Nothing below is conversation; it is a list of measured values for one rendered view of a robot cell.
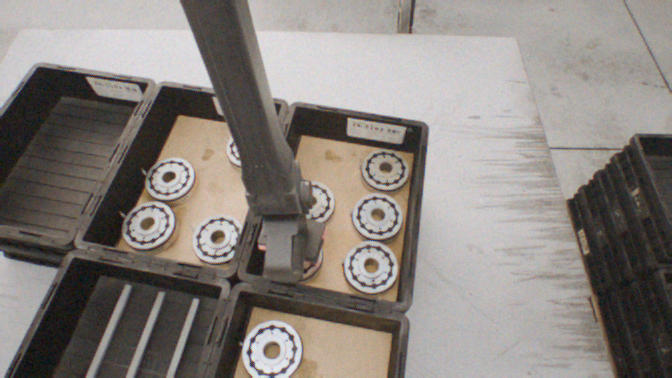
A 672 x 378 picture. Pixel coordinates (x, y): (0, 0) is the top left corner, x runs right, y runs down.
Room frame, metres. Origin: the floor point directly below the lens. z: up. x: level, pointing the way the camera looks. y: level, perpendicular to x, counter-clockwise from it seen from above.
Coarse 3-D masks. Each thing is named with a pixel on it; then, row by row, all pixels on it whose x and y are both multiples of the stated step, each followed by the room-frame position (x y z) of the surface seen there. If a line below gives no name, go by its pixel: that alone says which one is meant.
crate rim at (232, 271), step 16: (144, 112) 0.55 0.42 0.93; (128, 144) 0.47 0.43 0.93; (112, 176) 0.39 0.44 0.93; (96, 208) 0.32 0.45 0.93; (80, 240) 0.26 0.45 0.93; (240, 240) 0.28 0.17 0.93; (128, 256) 0.23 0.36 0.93; (144, 256) 0.24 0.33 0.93; (160, 256) 0.24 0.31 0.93; (240, 256) 0.25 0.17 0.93; (208, 272) 0.21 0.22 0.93; (224, 272) 0.22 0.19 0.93
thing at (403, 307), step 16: (288, 112) 0.57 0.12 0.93; (336, 112) 0.57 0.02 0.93; (352, 112) 0.57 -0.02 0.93; (288, 128) 0.52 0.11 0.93; (416, 176) 0.43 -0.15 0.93; (416, 192) 0.39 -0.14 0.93; (416, 208) 0.36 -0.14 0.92; (256, 224) 0.31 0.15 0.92; (416, 224) 0.32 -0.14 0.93; (416, 240) 0.29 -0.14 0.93; (416, 256) 0.26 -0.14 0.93; (240, 272) 0.22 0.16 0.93; (288, 288) 0.20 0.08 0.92; (304, 288) 0.20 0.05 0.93; (320, 288) 0.20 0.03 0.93; (368, 304) 0.17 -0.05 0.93; (384, 304) 0.18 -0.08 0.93; (400, 304) 0.18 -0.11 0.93
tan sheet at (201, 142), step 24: (192, 120) 0.61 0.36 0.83; (168, 144) 0.54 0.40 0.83; (192, 144) 0.54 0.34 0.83; (216, 144) 0.54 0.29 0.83; (216, 168) 0.48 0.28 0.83; (144, 192) 0.41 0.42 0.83; (216, 192) 0.42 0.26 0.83; (240, 192) 0.42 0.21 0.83; (192, 216) 0.36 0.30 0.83; (240, 216) 0.37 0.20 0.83; (216, 240) 0.31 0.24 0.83
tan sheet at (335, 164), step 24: (312, 144) 0.56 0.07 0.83; (336, 144) 0.56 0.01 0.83; (312, 168) 0.49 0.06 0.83; (336, 168) 0.50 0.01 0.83; (360, 168) 0.50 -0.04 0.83; (336, 192) 0.43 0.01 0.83; (360, 192) 0.44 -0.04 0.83; (408, 192) 0.44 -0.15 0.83; (336, 216) 0.38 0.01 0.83; (336, 240) 0.32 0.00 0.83; (360, 240) 0.33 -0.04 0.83; (336, 264) 0.27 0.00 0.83; (336, 288) 0.23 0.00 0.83
